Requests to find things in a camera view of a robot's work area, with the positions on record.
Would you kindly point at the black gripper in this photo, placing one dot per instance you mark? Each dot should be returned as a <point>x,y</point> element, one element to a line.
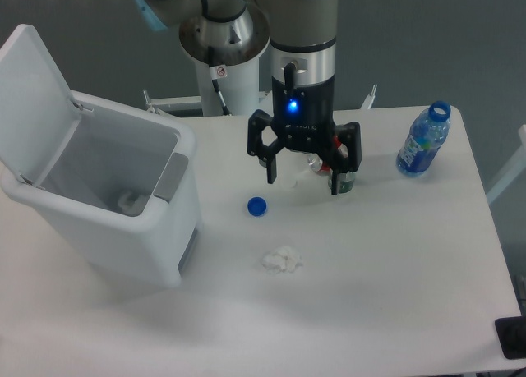
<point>303,106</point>

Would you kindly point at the white paper ball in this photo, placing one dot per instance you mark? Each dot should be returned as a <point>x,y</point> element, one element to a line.
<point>282,259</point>

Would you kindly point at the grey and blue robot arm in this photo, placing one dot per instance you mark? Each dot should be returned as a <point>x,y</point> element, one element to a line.
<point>301,36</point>

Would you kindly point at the crushed red soda can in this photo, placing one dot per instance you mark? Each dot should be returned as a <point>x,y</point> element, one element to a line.
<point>317,165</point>

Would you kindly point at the white bottle cap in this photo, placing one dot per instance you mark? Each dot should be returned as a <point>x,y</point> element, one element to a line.
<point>288,183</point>

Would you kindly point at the clear green-label plastic bottle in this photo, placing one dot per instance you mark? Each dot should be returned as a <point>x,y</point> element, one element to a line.
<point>341,183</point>

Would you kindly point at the blue plastic bottle cap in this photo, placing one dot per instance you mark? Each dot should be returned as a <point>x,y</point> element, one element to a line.
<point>257,206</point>

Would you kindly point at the blue plastic drink bottle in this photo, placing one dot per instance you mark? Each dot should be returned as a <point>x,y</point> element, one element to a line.
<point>427,134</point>

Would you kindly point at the white paper inside bin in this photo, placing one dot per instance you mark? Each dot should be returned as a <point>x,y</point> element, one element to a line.
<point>132,203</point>

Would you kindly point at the white trash bin with lid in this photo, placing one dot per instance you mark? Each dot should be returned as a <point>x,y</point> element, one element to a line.
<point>70,155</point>

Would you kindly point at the black device at table corner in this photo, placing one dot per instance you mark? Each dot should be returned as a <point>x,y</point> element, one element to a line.
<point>511,334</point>

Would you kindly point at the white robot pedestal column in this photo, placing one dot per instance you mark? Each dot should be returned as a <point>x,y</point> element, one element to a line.
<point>239,86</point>

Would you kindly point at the white frame at right edge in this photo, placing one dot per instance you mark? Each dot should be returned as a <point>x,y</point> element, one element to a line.
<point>512,168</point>

